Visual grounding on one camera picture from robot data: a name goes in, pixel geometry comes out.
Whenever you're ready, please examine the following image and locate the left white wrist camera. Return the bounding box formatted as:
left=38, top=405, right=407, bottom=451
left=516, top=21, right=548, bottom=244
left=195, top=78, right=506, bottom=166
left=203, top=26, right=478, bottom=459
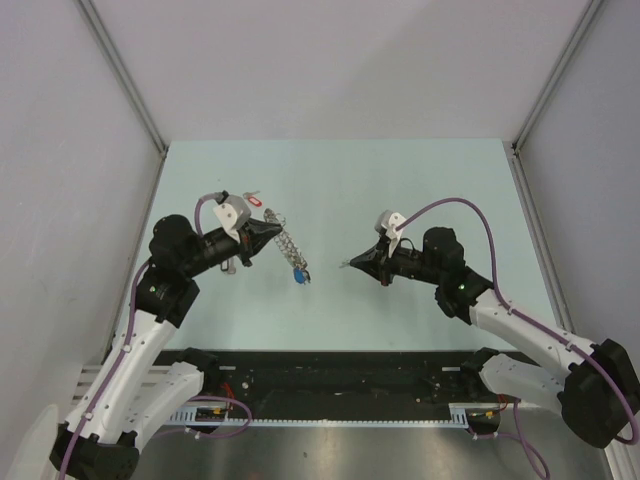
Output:
left=213, top=191, right=251, bottom=243

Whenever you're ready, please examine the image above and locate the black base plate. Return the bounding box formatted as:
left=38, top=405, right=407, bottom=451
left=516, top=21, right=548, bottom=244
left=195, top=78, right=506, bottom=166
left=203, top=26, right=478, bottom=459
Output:
left=102, top=349, right=584, bottom=419

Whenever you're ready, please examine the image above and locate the left frame post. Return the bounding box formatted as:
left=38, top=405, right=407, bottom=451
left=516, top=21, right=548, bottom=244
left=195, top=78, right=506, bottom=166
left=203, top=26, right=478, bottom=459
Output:
left=73, top=0, right=168, bottom=159

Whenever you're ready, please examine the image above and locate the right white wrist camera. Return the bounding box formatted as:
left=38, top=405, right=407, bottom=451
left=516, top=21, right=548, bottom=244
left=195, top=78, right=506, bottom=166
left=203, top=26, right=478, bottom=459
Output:
left=375, top=210, right=406, bottom=258

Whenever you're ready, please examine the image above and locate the slotted cable duct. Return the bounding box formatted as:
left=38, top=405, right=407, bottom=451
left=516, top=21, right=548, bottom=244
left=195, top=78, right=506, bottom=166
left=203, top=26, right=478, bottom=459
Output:
left=164, top=405, right=500, bottom=430

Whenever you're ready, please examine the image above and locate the key with red tag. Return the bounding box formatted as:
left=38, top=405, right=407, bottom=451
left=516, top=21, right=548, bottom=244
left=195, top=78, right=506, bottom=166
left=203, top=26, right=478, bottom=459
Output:
left=243, top=191, right=263, bottom=208

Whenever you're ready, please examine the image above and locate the large metal keyring disc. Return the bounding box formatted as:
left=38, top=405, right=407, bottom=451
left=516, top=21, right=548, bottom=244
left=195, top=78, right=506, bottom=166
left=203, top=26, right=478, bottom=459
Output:
left=263, top=208, right=309, bottom=272

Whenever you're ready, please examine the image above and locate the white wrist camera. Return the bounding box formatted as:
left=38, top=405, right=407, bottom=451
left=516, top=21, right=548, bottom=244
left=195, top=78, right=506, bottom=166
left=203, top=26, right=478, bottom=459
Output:
left=213, top=191, right=251, bottom=243
left=375, top=210, right=406, bottom=258

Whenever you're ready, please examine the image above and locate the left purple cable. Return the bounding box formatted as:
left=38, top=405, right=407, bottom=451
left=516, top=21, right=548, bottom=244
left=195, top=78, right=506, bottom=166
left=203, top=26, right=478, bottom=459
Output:
left=54, top=191, right=254, bottom=476

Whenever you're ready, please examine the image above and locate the purple cable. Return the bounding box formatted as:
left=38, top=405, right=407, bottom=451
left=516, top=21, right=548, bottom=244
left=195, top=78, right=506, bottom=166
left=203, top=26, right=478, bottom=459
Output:
left=54, top=191, right=254, bottom=476
left=397, top=197, right=640, bottom=476

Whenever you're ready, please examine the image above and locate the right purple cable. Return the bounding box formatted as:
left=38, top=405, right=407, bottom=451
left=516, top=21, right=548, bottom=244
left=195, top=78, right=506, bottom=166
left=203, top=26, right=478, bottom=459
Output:
left=397, top=197, right=640, bottom=476

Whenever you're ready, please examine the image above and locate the frame post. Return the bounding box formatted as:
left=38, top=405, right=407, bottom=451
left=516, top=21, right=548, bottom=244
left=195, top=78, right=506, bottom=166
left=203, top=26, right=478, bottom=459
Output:
left=510, top=0, right=608, bottom=155
left=73, top=0, right=168, bottom=159

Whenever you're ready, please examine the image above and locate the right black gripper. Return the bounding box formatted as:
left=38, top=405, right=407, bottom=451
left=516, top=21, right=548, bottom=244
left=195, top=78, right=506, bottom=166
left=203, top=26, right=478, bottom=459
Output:
left=351, top=236, right=443, bottom=287

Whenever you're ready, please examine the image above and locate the key with blue tag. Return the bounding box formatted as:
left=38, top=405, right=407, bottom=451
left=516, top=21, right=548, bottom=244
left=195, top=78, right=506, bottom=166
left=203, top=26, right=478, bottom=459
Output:
left=293, top=268, right=310, bottom=285

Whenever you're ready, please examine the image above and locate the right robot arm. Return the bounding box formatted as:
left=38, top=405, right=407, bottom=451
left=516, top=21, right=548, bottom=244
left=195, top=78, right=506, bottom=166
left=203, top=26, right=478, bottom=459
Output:
left=347, top=227, right=639, bottom=449

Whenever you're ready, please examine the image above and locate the right frame post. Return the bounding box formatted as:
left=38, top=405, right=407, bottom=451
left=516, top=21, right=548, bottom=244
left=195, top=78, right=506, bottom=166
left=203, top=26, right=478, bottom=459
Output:
left=510, top=0, right=608, bottom=155

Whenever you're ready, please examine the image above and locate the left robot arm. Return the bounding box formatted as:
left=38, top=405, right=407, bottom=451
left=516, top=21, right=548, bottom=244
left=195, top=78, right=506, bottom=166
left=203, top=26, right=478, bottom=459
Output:
left=50, top=215, right=282, bottom=479

